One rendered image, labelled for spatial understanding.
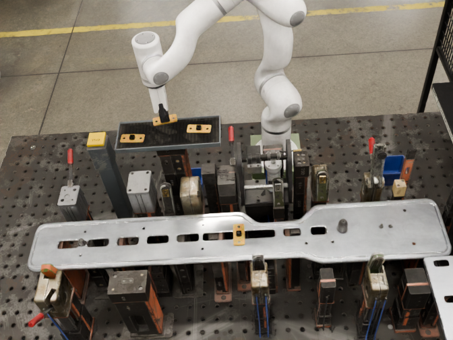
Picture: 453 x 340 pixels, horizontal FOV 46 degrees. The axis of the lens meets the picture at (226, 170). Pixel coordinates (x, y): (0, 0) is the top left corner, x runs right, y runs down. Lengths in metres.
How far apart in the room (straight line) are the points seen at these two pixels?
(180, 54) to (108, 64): 2.67
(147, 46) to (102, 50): 2.79
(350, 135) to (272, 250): 0.92
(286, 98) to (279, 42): 0.21
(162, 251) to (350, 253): 0.61
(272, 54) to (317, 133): 0.73
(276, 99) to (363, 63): 2.14
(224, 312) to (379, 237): 0.61
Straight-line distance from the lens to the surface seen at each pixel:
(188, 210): 1.86
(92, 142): 1.94
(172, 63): 1.58
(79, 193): 1.94
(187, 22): 1.62
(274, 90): 1.94
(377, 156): 1.73
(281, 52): 1.84
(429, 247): 1.80
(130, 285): 1.71
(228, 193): 1.85
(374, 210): 1.85
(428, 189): 2.34
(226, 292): 2.00
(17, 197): 2.54
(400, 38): 4.28
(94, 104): 3.92
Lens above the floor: 2.48
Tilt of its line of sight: 49 degrees down
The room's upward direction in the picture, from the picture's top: 7 degrees counter-clockwise
